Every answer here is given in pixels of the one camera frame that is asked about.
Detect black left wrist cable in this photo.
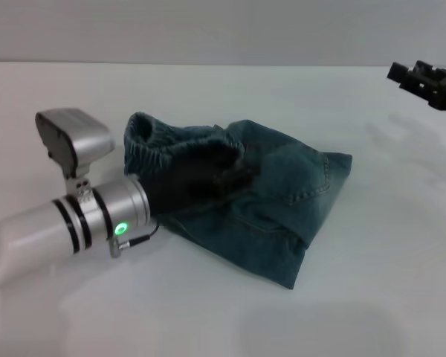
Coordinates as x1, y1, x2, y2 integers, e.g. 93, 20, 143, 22
109, 222, 161, 259

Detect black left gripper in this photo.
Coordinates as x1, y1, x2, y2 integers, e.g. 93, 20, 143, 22
139, 143, 263, 219

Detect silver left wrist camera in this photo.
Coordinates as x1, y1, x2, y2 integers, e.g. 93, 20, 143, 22
34, 107, 117, 194

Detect blue denim shorts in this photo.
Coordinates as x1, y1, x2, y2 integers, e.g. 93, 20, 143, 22
123, 110, 354, 292

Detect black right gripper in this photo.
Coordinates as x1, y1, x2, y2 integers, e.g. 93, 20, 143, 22
386, 59, 446, 115

